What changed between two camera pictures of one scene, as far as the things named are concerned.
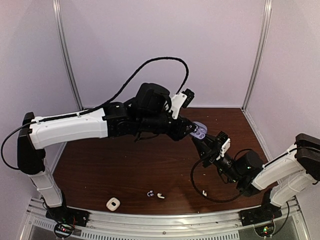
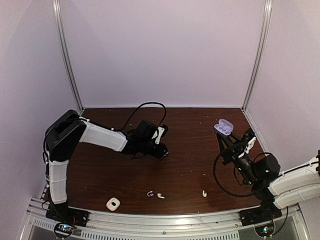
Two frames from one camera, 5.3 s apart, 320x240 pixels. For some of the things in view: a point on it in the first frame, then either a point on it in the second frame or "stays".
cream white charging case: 113,204 stays
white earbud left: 159,195 stays
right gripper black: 210,153 -> 234,149
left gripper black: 179,133 -> 159,154
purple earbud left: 150,193 stays
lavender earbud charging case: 201,131 -> 224,126
